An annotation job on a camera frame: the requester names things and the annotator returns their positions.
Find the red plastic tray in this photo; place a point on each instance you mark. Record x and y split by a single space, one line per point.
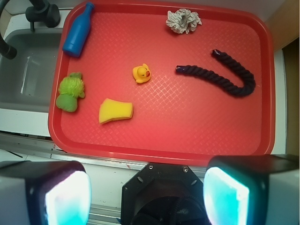
177 119

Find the black faucet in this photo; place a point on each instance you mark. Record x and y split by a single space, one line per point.
40 11

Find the yellow rubber duck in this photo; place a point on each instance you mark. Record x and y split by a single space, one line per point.
141 74

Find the grey sink basin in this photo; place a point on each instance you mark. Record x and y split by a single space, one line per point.
26 81

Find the crumpled grey paper towel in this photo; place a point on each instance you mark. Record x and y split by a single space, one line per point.
183 21

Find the yellow sponge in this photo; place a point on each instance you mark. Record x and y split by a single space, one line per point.
112 110

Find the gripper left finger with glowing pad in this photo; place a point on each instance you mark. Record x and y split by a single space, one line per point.
44 193

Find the green fuzzy sponge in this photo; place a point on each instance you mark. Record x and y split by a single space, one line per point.
71 88

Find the blue plastic bottle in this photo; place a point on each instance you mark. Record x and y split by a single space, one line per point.
78 33

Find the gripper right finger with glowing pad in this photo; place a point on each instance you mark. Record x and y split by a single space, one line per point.
253 190

